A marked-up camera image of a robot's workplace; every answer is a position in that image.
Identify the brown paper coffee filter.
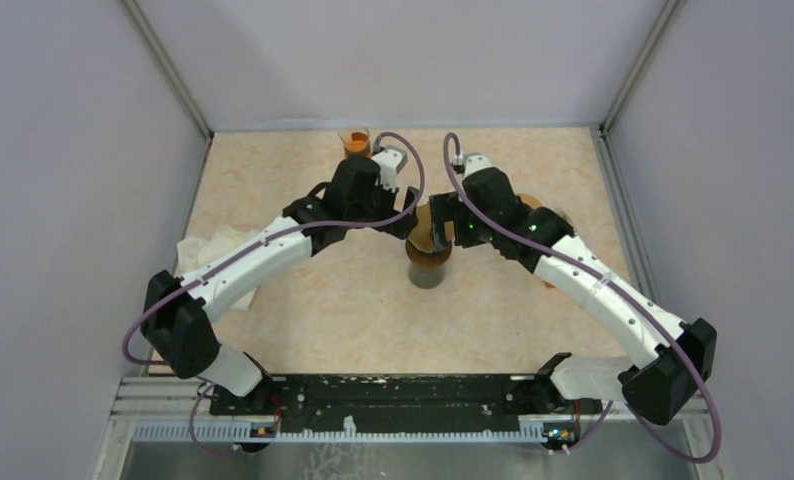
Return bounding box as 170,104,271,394
405,203,452,257

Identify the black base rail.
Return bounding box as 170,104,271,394
112,372,637,444

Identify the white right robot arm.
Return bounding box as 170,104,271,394
429,167,717,426

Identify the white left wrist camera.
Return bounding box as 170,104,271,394
372,146,408,193

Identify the left aluminium frame post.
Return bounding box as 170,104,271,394
117,0,214,142

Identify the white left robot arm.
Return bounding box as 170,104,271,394
138,147,420,414

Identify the coffee filter box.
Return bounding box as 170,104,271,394
555,208,574,228

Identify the orange glass flask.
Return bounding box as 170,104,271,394
338,126,372,158

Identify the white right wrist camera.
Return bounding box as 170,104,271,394
451,153,493,179

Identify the white cloth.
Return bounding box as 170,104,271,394
176,225,264,313

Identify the aluminium corner frame post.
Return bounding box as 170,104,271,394
600,0,686,137

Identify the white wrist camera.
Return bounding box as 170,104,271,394
372,146,408,193
451,153,493,179

